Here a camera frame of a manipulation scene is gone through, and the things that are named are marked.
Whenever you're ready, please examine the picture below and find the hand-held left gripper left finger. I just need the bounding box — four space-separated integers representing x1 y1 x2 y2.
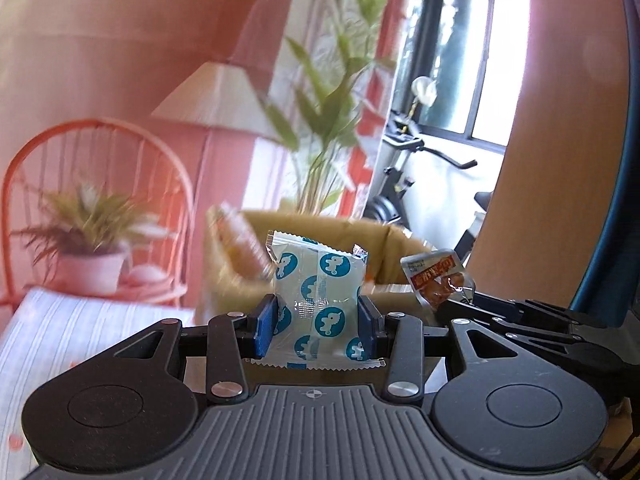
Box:
127 294 279 404

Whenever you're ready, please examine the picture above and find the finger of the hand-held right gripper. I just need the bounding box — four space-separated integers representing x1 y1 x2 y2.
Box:
438 305 592 357
472 293 601 329

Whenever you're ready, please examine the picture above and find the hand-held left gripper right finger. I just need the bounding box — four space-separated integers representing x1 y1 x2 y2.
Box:
357 294 521 404

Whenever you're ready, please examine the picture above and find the small red sauce packet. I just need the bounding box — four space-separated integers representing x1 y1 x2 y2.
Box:
400 249 476 312

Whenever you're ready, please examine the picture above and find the white packet with blue circles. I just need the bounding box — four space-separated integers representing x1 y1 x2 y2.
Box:
244 230 387 371

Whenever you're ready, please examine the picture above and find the cardboard box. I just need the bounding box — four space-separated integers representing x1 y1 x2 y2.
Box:
202 204 451 391

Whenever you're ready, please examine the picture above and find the black exercise bike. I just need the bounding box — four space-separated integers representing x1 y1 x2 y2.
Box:
362 110 494 267

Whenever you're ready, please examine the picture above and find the wooden board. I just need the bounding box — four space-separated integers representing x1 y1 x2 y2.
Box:
470 0 632 307

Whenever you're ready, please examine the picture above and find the checkered tablecloth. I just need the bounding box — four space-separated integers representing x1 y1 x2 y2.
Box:
0 287 202 480

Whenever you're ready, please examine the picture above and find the dark framed window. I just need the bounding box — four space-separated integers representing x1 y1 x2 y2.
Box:
405 0 532 152

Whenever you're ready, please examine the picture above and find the wall poster of room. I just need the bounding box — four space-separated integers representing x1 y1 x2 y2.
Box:
0 0 417 312

